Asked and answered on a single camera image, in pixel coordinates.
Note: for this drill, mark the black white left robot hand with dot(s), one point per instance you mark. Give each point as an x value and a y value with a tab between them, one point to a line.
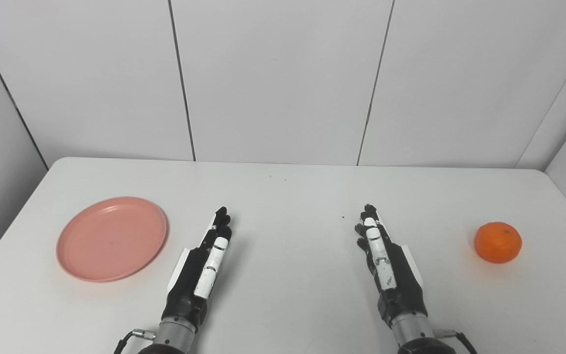
189	290

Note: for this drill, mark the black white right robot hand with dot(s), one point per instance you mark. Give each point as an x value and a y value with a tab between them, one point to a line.
401	285

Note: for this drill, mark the pink round plate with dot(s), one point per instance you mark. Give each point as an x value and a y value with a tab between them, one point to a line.
111	241

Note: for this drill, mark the orange fruit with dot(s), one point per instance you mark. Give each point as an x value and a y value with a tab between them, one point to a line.
498	242

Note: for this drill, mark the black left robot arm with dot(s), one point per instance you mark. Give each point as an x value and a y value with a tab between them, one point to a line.
174	337

